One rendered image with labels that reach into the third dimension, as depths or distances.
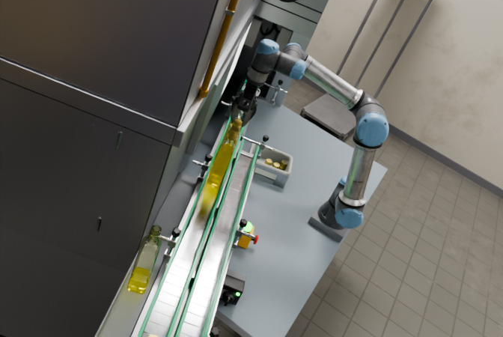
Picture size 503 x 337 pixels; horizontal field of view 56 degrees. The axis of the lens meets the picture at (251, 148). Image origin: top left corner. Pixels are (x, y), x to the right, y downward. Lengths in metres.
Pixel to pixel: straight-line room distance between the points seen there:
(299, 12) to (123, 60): 1.69
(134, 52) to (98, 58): 0.10
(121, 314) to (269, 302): 0.60
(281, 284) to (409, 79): 3.54
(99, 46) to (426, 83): 4.16
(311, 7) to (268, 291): 1.62
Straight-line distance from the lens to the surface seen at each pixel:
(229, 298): 1.72
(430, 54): 5.04
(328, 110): 4.82
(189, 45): 1.21
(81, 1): 1.28
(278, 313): 1.84
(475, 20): 4.95
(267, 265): 1.97
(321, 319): 2.97
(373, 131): 1.83
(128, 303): 1.53
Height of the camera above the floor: 2.13
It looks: 33 degrees down
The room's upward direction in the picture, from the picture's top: 24 degrees clockwise
